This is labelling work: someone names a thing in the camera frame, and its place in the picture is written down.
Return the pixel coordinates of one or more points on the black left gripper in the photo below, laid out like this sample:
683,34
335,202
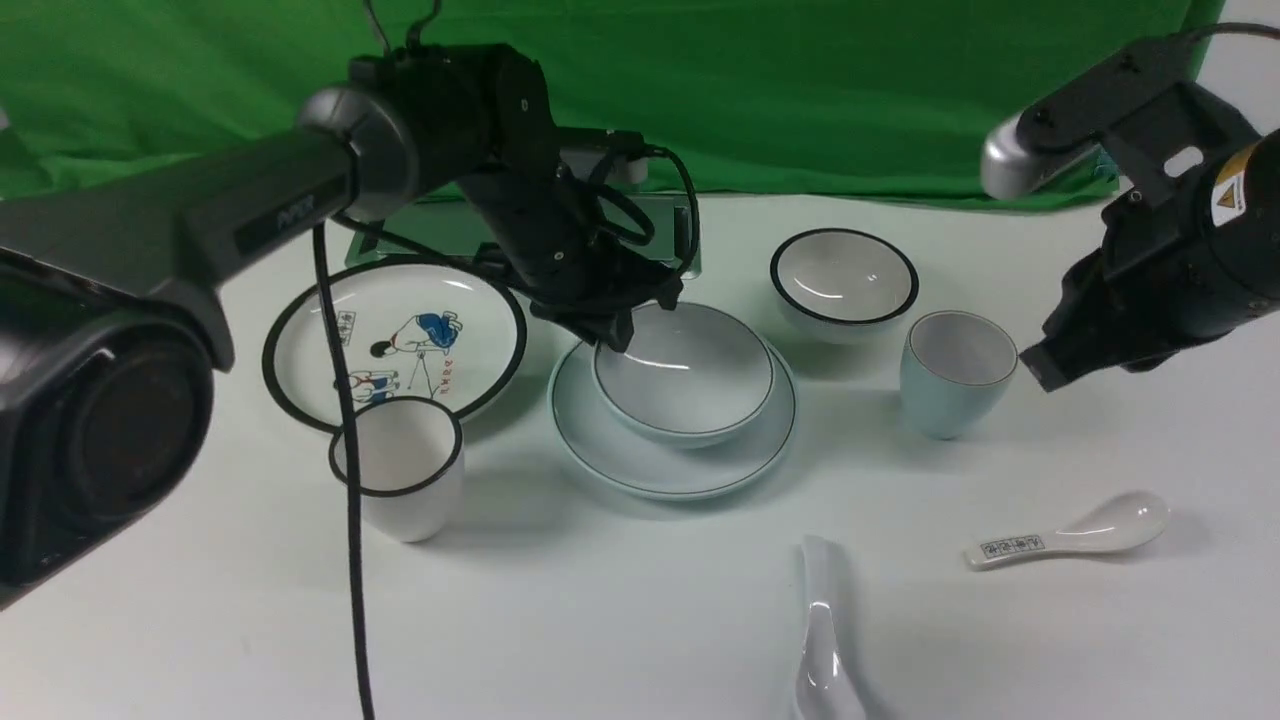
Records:
423,116

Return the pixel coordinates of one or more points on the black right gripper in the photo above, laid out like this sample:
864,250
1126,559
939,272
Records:
1170,278

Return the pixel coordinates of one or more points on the pale blue bowl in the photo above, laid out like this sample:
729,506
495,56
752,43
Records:
693,376

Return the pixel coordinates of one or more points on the pale blue cup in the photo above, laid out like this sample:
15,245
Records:
955,367

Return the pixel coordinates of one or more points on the plain white ceramic spoon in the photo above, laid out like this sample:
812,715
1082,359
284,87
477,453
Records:
823,688

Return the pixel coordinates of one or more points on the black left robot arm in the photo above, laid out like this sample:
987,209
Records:
113,328

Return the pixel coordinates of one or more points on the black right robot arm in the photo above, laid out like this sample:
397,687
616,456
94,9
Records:
1171,276

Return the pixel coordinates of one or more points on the pale blue plate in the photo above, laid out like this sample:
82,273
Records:
603,449

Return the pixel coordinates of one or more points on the white illustrated black-rimmed plate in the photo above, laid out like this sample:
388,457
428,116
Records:
407,327

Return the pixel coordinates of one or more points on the white black-rimmed small bowl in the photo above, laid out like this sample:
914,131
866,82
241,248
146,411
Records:
843,287

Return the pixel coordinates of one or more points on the white black-rimmed bicycle cup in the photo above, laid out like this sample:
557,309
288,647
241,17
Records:
411,457

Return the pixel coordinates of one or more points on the green backdrop cloth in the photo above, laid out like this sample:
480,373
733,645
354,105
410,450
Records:
889,99

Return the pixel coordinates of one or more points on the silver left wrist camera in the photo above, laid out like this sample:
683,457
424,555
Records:
604,156

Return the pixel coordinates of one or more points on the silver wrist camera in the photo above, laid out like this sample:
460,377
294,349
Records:
604,156
1142,105

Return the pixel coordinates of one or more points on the white printed-handle spoon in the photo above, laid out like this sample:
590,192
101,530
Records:
1121,524

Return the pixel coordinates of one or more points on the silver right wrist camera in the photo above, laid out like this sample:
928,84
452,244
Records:
1142,105

